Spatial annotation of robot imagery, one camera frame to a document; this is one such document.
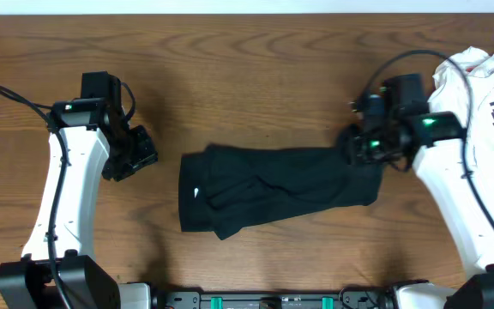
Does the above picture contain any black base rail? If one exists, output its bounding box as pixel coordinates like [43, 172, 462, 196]
[158, 288, 395, 309]

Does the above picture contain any white t-shirt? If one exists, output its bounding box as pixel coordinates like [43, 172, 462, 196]
[426, 45, 494, 276]

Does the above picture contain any black polo shirt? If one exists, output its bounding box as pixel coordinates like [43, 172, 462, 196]
[178, 125, 383, 239]

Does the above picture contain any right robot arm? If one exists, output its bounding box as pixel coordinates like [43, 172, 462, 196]
[348, 94, 494, 308]

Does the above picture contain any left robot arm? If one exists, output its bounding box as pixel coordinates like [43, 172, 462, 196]
[0, 98, 157, 308]

